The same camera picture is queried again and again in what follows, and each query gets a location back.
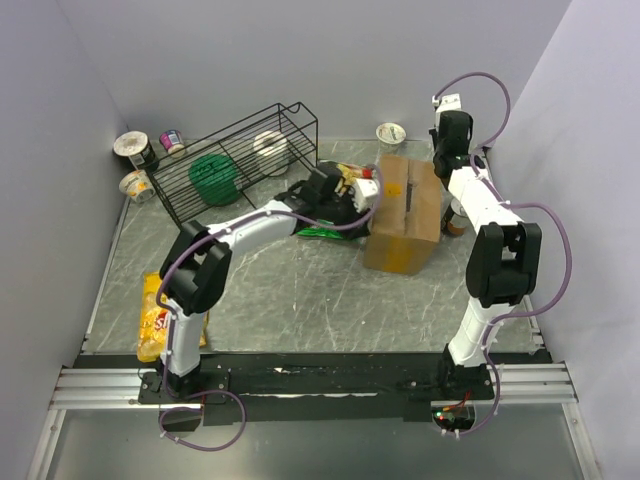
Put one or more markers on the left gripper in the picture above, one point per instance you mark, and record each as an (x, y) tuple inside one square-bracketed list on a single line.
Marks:
[(348, 196)]

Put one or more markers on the green Chuba cassava chips bag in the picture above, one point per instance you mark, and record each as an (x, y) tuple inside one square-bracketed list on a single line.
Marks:
[(353, 227)]

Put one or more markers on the brown cardboard express box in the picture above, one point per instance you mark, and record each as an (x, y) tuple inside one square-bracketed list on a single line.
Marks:
[(405, 229)]

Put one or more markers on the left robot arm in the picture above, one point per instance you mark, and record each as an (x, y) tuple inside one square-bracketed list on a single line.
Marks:
[(194, 273)]

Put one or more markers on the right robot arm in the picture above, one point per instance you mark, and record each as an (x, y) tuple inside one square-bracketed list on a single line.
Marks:
[(503, 264)]

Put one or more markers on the white tape roll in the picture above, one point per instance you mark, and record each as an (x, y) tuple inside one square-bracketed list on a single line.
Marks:
[(272, 153)]

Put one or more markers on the white yogurt cup back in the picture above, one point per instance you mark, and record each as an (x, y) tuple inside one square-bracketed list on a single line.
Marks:
[(390, 135)]

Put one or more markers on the green round lid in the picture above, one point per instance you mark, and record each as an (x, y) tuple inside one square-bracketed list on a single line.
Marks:
[(214, 179)]

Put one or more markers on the brown tin can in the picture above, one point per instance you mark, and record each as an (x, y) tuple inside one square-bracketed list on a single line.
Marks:
[(454, 219)]

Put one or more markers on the purple yogurt cup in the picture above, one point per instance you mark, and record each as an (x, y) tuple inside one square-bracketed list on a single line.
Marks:
[(172, 142)]

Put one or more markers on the orange white yogurt cup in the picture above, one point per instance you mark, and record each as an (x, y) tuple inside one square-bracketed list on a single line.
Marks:
[(137, 186)]

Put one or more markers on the black yogurt cup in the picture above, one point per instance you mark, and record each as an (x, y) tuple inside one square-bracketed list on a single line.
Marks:
[(135, 146)]

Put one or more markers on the yellow Lays chips bag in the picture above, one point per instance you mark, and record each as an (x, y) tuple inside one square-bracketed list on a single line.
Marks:
[(152, 333)]

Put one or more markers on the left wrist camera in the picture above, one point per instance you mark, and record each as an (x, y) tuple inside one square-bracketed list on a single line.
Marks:
[(365, 192)]

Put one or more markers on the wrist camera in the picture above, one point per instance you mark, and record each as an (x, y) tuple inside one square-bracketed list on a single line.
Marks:
[(365, 192), (445, 103)]

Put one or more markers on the black wire rack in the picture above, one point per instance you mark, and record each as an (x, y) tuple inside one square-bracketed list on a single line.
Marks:
[(178, 195)]

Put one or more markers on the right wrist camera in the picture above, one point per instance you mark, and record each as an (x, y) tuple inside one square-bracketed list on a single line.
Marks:
[(445, 103)]

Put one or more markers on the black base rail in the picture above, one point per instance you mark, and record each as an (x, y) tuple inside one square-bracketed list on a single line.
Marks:
[(318, 386)]

